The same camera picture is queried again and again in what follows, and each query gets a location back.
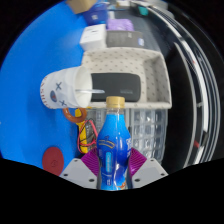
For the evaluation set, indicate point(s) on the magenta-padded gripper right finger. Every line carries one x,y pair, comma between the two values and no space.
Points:
148,170

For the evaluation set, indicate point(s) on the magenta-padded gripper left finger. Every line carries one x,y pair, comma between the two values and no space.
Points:
78,171

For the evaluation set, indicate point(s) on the blue drink bottle gold cap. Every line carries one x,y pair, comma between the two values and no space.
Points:
113,146

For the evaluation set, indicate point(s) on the flat round red coaster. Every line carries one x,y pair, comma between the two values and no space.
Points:
53,161

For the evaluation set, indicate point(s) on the yellow multimeter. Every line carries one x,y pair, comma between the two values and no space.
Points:
80,123

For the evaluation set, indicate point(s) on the white spoon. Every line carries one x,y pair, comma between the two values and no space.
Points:
90,90

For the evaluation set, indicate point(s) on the black rectangular speaker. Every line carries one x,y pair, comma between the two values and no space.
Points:
116,87

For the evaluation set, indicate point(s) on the beige dotted storage basket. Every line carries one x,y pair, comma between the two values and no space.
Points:
123,60

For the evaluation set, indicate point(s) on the dark grey box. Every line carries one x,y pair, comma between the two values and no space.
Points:
123,39

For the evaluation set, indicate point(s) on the small white box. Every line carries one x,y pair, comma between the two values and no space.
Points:
92,37

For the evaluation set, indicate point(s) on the purple packet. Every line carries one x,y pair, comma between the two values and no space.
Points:
120,25

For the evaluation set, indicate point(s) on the blue box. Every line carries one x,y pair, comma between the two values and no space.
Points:
96,15

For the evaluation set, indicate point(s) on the small teal box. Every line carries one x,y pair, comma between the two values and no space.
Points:
143,10

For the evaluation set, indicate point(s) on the brown cardboard box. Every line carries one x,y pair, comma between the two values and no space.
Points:
81,6

